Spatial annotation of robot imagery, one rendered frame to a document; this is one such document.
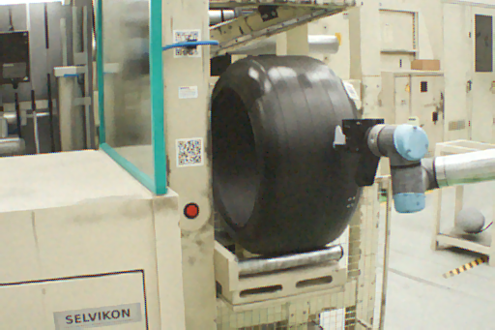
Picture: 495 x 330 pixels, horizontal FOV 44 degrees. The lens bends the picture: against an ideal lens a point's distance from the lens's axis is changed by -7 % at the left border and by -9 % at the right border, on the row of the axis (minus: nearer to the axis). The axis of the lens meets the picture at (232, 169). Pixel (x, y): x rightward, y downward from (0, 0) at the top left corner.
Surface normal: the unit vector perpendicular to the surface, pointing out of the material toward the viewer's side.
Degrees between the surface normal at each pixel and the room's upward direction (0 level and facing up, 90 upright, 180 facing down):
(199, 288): 90
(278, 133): 74
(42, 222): 90
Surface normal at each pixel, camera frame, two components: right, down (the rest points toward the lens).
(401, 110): 0.58, 0.15
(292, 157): 0.08, 0.04
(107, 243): 0.35, 0.17
